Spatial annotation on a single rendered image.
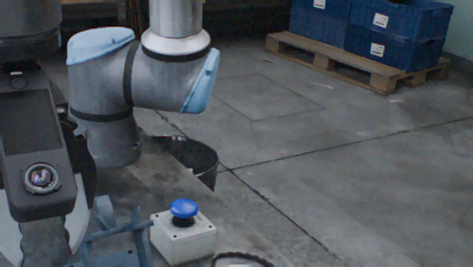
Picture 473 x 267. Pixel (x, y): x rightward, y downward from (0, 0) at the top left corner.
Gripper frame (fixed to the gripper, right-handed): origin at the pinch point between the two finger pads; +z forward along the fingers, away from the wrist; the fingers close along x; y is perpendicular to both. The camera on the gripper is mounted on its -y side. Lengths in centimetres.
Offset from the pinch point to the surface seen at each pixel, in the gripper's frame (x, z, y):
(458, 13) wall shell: -367, 90, 278
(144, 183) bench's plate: -22.3, 20.5, 37.2
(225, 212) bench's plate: -31.4, 20.3, 24.2
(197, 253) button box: -21.9, 18.1, 14.3
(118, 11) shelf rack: -111, 82, 343
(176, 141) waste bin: -65, 67, 127
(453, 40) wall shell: -366, 110, 274
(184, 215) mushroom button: -20.7, 12.6, 16.2
